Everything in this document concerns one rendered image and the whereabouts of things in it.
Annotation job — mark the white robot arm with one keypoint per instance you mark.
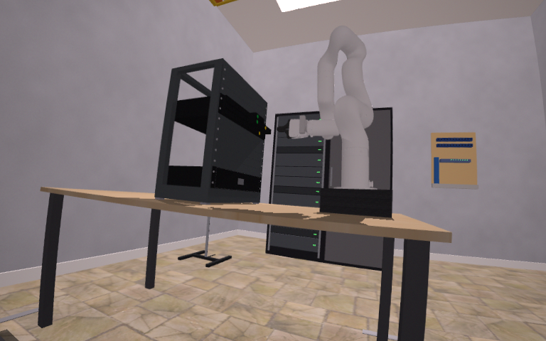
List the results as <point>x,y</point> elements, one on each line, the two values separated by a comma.
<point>344,117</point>

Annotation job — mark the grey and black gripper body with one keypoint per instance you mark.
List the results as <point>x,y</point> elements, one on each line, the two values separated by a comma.
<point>294,130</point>

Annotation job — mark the black server rack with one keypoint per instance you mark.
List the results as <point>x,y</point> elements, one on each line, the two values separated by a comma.
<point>234,142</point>

